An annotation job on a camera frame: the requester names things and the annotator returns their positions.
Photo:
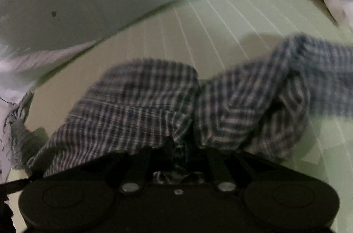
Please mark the blue plaid shirt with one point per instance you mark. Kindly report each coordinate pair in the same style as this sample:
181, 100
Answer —
143, 100

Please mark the blue grey patterned quilt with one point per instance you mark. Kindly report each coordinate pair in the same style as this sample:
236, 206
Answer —
5, 128

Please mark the green grid bed sheet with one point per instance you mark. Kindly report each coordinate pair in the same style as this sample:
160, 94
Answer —
209, 29

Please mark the lavender cloth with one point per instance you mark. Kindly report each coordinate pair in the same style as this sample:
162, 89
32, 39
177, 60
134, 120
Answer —
35, 59

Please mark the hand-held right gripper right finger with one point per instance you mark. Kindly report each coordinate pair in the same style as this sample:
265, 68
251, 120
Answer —
214, 162

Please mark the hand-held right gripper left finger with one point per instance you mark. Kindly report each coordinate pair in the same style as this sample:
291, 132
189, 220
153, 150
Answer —
162, 156

